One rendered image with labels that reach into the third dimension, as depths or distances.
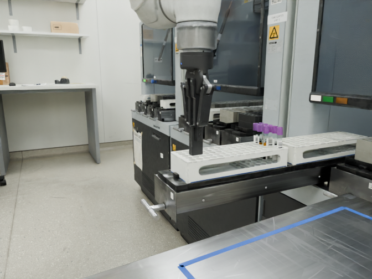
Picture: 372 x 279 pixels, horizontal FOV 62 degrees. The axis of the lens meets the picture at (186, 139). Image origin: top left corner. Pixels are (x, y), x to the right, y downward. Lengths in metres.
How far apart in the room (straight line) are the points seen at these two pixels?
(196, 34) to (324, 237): 0.44
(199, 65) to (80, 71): 3.54
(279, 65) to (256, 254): 0.83
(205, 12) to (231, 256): 0.47
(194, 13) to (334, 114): 0.65
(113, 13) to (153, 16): 3.51
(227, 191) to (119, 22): 3.73
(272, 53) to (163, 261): 0.93
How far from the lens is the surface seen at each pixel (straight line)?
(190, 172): 0.69
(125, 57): 4.28
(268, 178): 0.80
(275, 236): 0.50
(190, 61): 0.68
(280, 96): 1.17
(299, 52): 1.11
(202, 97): 0.66
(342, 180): 0.91
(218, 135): 1.36
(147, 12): 0.80
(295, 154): 0.86
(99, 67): 4.20
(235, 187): 0.74
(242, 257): 0.44
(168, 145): 1.91
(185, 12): 0.68
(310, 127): 1.08
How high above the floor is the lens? 1.06
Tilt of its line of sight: 13 degrees down
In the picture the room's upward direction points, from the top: straight up
